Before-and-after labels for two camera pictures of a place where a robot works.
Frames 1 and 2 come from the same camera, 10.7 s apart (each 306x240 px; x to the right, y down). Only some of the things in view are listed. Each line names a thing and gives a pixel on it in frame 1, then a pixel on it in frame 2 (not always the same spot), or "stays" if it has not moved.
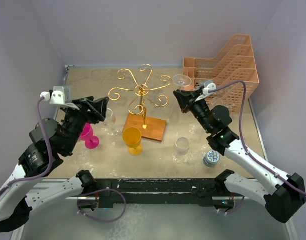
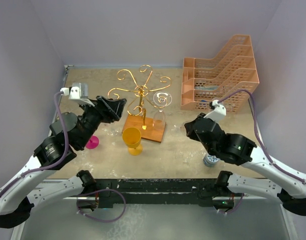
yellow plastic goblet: x=131 y=137 stays
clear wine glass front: x=181 y=146 -> x=176 y=130
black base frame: x=209 y=192 stays
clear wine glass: x=182 y=81 -> x=161 y=99
